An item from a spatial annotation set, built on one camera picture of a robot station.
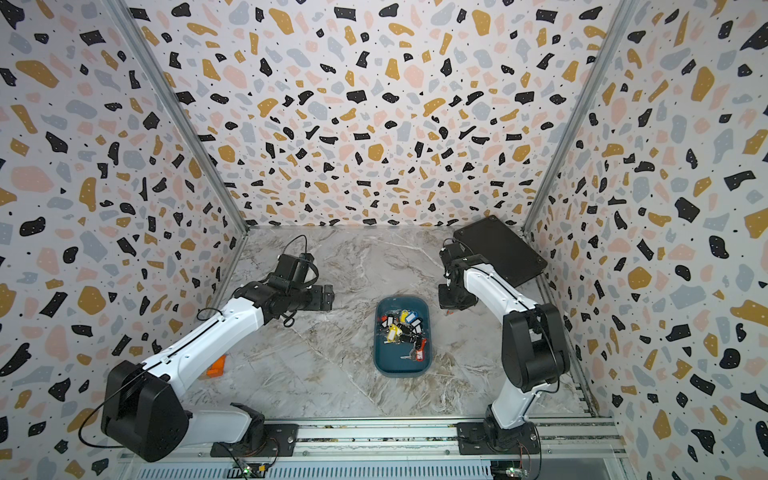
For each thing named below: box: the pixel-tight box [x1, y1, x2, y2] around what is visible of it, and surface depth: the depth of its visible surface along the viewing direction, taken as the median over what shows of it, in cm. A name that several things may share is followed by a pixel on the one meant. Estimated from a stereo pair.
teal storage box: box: [374, 295, 433, 378], surface depth 90 cm
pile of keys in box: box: [379, 309, 428, 362], surface depth 94 cm
